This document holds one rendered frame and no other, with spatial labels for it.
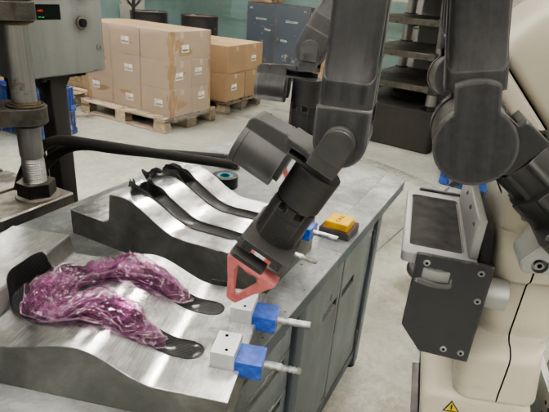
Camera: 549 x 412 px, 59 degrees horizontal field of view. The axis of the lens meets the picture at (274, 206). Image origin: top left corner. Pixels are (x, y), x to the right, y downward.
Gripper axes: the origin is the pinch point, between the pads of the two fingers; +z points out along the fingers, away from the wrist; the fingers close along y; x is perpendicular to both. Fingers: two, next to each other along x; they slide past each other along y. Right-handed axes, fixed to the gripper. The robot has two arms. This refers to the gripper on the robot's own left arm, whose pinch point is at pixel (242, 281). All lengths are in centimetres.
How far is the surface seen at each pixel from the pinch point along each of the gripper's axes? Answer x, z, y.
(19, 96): -71, 27, -47
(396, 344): 73, 75, -123
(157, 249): -17.9, 26.4, -27.1
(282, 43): -145, 123, -723
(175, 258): -13.5, 24.8, -26.1
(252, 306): 3.9, 10.7, -10.1
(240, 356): 6.0, 11.1, 0.4
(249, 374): 8.4, 12.0, 1.4
